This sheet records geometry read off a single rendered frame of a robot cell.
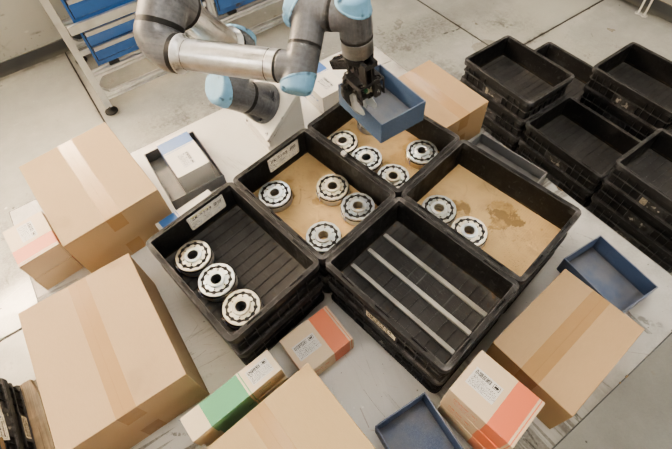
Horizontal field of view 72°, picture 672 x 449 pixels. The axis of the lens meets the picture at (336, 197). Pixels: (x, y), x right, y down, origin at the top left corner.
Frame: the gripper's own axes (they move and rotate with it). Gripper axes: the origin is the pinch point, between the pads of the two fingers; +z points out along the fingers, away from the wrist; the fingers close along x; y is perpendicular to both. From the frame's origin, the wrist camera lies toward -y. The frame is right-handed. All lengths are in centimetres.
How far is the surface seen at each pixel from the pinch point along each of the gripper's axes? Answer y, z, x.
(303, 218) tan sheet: 3.0, 27.7, -25.7
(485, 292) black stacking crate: 52, 30, 1
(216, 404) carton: 38, 19, -69
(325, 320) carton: 32, 32, -37
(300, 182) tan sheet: -9.4, 28.1, -19.3
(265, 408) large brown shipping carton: 45, 18, -60
